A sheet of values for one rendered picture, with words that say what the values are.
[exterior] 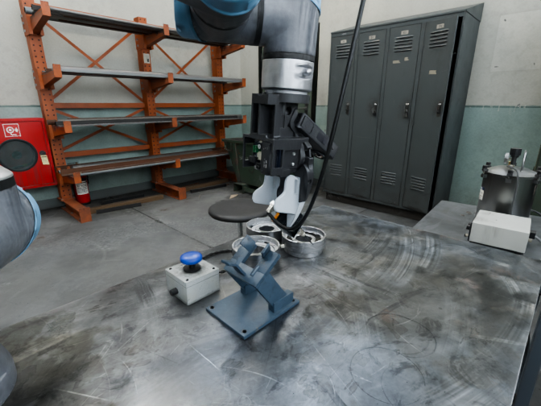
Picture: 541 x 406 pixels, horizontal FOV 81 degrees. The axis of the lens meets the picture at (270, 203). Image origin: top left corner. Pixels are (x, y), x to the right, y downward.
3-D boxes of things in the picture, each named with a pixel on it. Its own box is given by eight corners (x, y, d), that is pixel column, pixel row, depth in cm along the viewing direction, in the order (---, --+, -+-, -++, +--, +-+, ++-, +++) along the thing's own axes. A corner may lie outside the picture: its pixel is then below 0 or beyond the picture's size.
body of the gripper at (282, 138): (240, 171, 50) (243, 90, 46) (279, 166, 56) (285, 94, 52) (272, 181, 45) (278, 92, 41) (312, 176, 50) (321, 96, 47)
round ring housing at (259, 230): (239, 243, 79) (239, 229, 78) (255, 229, 88) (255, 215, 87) (279, 250, 76) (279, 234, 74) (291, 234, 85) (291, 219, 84)
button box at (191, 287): (198, 275, 64) (196, 254, 63) (220, 289, 60) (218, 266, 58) (162, 292, 59) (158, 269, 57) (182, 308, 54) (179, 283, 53)
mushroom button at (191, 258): (196, 270, 61) (194, 246, 60) (208, 278, 59) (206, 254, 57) (177, 278, 59) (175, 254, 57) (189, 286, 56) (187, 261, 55)
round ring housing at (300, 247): (311, 238, 83) (311, 223, 81) (333, 254, 74) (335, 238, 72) (274, 244, 79) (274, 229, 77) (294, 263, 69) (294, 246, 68)
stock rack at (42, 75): (224, 176, 522) (217, 35, 459) (253, 182, 476) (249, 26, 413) (58, 209, 358) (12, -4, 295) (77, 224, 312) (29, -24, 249)
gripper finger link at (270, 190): (244, 220, 54) (250, 168, 51) (270, 213, 58) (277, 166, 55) (255, 227, 52) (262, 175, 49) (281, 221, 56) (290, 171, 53)
